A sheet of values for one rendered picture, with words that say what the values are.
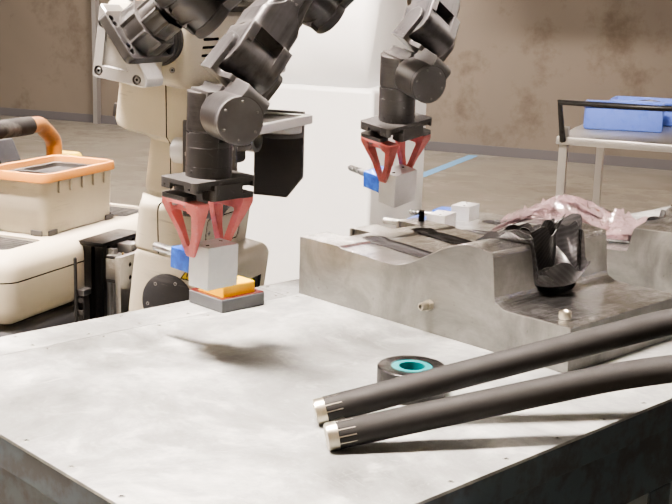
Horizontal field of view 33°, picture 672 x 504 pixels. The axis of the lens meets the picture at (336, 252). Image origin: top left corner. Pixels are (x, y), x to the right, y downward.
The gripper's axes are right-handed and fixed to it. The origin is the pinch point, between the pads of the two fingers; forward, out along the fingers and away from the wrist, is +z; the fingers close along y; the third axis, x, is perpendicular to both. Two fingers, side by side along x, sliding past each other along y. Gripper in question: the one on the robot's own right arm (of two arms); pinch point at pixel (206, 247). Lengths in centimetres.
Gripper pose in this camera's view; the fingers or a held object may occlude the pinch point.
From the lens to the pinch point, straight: 144.2
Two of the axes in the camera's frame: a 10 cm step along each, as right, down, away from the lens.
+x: -7.4, -2.0, 6.4
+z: -0.5, 9.7, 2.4
